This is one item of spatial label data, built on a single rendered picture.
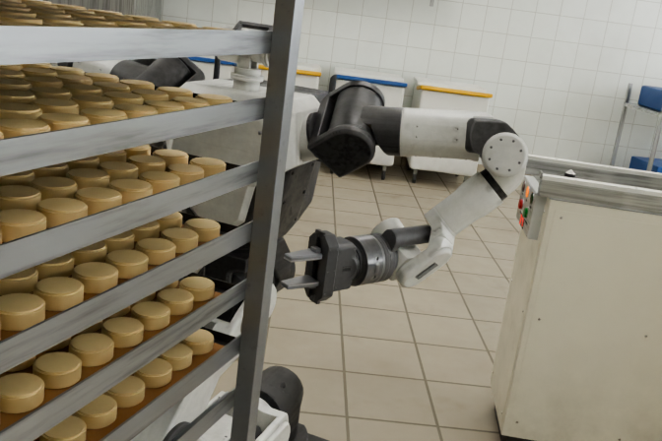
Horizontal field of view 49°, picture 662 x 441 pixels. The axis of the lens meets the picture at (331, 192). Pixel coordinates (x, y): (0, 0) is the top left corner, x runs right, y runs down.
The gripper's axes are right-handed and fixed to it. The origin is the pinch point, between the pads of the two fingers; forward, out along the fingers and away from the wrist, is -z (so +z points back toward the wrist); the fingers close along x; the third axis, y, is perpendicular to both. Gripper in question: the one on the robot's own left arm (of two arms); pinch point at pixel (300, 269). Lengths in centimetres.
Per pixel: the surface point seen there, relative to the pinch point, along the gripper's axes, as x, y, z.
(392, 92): -18, -308, 307
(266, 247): 8.3, 8.4, -13.2
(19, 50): 37, 28, -53
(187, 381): -7.3, 13.2, -26.9
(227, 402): -16.5, 7.2, -16.5
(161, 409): -8.3, 16.1, -32.0
